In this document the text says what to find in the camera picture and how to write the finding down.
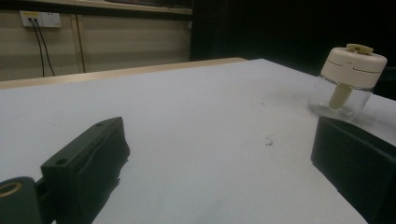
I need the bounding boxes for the glass jar with cream lid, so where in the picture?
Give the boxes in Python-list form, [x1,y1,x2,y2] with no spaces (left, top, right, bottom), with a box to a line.
[307,43,389,122]

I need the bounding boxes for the white wall socket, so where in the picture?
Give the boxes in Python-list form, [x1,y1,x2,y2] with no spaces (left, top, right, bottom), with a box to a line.
[19,10,63,29]

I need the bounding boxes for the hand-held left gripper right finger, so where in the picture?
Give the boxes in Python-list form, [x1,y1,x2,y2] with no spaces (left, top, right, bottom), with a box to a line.
[310,116,396,224]

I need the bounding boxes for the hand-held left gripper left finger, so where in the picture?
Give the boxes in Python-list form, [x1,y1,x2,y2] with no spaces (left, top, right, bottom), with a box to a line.
[40,116,131,224]

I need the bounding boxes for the black power cable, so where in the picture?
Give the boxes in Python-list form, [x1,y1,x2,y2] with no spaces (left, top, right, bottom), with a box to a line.
[33,18,56,77]
[28,18,46,78]

